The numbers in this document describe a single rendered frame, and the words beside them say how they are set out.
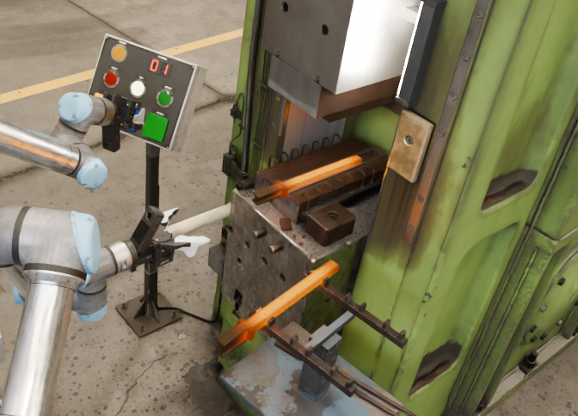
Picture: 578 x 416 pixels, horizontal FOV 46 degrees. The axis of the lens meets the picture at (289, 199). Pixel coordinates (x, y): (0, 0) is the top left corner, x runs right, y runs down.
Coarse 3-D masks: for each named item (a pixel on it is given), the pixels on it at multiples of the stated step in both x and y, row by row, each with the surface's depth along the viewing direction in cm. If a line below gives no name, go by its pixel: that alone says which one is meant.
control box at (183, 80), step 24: (144, 48) 210; (96, 72) 216; (120, 72) 213; (144, 72) 211; (168, 72) 208; (192, 72) 206; (144, 96) 211; (192, 96) 210; (144, 120) 211; (168, 144) 209
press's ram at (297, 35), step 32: (288, 0) 169; (320, 0) 160; (352, 0) 152; (384, 0) 159; (416, 0) 167; (288, 32) 172; (320, 32) 164; (352, 32) 158; (384, 32) 166; (320, 64) 167; (352, 64) 164; (384, 64) 173
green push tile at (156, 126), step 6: (150, 114) 210; (156, 114) 210; (150, 120) 210; (156, 120) 209; (162, 120) 209; (168, 120) 208; (144, 126) 210; (150, 126) 210; (156, 126) 209; (162, 126) 209; (144, 132) 210; (150, 132) 210; (156, 132) 209; (162, 132) 209; (156, 138) 209; (162, 138) 209
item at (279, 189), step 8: (344, 160) 210; (352, 160) 210; (360, 160) 212; (320, 168) 204; (328, 168) 205; (336, 168) 205; (304, 176) 200; (312, 176) 200; (320, 176) 202; (280, 184) 194; (288, 184) 195; (296, 184) 196; (256, 192) 189; (264, 192) 190; (272, 192) 190; (280, 192) 194; (256, 200) 189; (264, 200) 191
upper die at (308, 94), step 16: (272, 64) 182; (288, 64) 177; (272, 80) 184; (288, 80) 178; (304, 80) 173; (384, 80) 186; (400, 80) 191; (288, 96) 180; (304, 96) 175; (320, 96) 171; (336, 96) 176; (352, 96) 180; (368, 96) 185; (384, 96) 190; (320, 112) 175
